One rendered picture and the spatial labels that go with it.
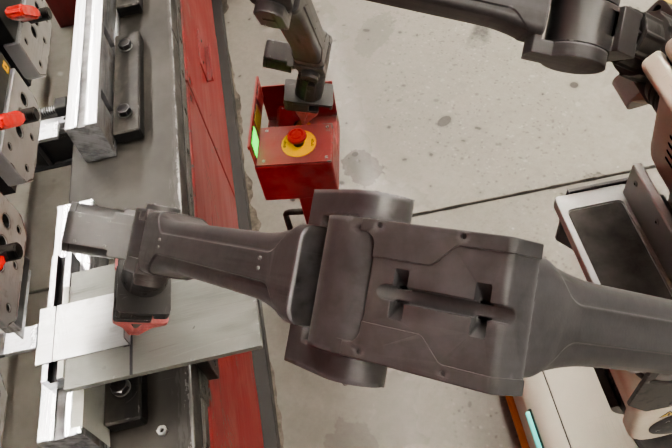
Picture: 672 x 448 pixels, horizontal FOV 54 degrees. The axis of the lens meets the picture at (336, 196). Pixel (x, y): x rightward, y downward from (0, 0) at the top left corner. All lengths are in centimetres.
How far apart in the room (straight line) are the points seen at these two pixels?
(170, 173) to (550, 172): 141
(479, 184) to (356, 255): 190
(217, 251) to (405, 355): 22
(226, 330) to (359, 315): 56
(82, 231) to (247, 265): 33
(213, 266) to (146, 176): 77
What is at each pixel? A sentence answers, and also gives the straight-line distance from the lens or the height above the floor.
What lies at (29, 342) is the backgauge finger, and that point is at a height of 101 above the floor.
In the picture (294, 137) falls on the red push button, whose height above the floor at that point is 81.
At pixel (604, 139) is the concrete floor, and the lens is 244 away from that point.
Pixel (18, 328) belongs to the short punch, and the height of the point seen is 111.
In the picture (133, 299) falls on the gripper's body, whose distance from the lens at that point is 86.
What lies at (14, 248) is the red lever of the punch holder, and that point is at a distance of 75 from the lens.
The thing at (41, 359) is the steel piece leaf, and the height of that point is 100.
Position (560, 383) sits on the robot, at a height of 28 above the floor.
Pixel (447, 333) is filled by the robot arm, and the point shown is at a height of 149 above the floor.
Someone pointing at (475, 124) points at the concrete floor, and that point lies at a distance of 243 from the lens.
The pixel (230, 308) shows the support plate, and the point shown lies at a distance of 93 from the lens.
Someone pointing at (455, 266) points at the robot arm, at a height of 150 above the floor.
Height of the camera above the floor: 179
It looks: 53 degrees down
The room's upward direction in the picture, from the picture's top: 12 degrees counter-clockwise
